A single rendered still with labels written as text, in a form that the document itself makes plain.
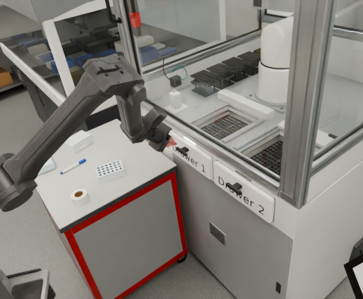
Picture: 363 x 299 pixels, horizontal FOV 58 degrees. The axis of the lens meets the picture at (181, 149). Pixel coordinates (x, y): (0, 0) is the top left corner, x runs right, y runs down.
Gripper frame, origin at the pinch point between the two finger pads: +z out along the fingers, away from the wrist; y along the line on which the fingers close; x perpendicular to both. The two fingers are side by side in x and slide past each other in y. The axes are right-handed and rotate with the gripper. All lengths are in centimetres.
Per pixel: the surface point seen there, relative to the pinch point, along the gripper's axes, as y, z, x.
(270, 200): 1.7, 8.7, -42.8
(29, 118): -85, 61, 284
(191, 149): 0.5, 9.8, -0.5
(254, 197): -0.8, 11.2, -36.2
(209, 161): 0.6, 10.2, -11.9
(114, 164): -25.5, 1.6, 29.3
